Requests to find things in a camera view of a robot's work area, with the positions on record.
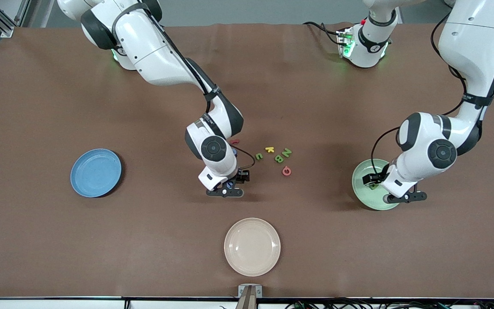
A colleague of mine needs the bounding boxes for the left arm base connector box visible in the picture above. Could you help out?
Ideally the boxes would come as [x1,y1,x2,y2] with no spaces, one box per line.
[336,27,355,58]

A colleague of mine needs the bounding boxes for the green plate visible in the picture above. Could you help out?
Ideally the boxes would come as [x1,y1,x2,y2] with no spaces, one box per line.
[352,159,402,211]

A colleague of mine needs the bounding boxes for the cream plate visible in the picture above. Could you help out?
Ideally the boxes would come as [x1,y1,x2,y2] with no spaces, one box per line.
[224,218,281,277]

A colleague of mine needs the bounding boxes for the brown table cover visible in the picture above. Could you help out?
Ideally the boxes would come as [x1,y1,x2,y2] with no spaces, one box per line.
[0,22,494,299]

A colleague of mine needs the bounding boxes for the blue plate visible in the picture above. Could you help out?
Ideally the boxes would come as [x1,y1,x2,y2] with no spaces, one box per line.
[70,148,122,198]

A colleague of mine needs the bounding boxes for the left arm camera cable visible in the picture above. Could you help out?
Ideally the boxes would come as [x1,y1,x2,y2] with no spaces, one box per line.
[370,13,494,174]

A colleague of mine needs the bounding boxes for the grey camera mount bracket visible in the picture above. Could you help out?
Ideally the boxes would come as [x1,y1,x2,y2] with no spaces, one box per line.
[235,284,263,309]

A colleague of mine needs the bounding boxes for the left arm base cable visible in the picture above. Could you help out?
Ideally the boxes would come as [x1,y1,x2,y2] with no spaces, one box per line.
[303,21,343,46]

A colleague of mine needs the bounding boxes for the white table edge rail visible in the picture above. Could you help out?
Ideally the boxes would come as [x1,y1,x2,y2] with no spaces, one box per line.
[0,299,494,309]

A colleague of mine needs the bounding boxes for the aluminium frame structure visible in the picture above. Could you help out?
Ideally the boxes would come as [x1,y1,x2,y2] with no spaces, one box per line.
[0,0,31,38]

